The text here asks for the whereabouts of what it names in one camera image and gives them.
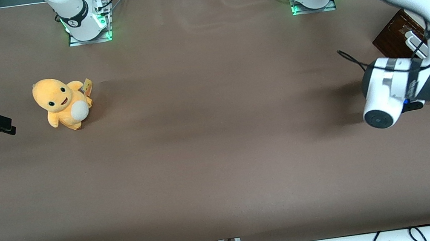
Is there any white drawer handle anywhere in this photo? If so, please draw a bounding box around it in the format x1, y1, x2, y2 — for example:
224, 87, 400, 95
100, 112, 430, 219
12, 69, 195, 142
404, 28, 430, 63

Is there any dark wooden base board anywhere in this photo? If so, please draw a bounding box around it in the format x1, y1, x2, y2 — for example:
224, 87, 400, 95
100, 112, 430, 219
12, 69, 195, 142
368, 4, 430, 112

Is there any yellow plush toy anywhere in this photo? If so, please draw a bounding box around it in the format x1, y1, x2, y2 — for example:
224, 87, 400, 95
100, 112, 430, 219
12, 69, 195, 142
30, 72, 99, 137

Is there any brown table cover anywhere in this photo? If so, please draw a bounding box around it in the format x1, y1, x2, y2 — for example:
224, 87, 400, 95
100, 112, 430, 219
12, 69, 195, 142
0, 0, 430, 241

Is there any yellow paper tag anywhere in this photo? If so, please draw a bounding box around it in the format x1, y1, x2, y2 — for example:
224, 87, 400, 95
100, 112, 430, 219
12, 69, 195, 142
81, 78, 95, 99

